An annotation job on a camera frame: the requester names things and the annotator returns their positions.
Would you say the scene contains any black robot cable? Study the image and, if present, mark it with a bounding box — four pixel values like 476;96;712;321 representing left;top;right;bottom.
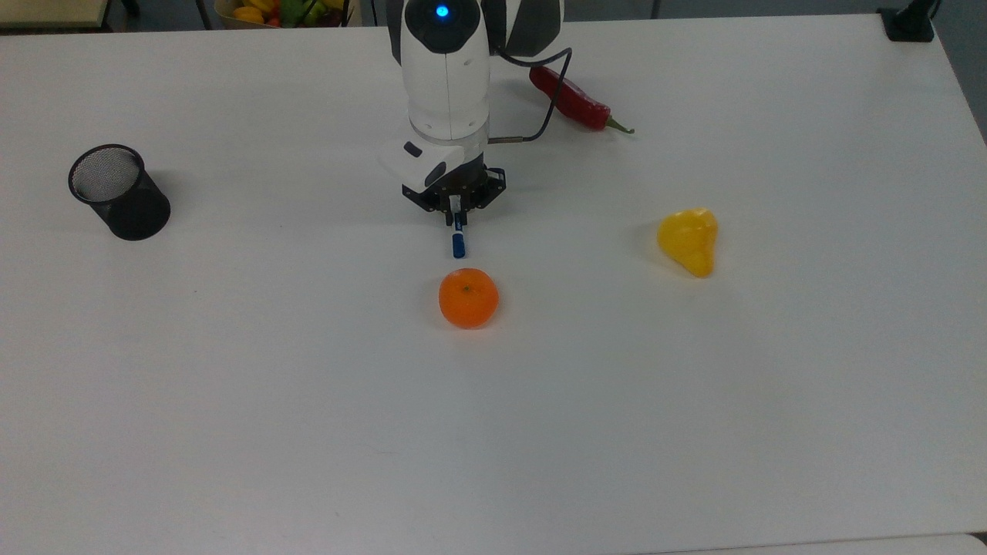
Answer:
487;46;574;146

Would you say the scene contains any basket of toy fruit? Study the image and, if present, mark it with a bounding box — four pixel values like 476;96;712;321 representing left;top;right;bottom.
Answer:
214;0;352;29

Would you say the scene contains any red chili pepper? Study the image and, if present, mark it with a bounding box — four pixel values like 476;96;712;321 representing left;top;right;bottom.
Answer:
529;65;635;136

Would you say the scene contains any orange mandarin fruit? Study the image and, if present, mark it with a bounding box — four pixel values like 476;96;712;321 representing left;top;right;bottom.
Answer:
438;267;500;330

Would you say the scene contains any black table clamp mount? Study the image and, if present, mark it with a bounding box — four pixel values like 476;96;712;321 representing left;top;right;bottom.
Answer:
878;0;943;43

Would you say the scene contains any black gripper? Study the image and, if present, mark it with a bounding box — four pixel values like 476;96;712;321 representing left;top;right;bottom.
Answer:
401;154;507;227

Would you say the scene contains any black mesh pen cup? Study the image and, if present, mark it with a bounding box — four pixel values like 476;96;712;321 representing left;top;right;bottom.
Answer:
68;144;172;241

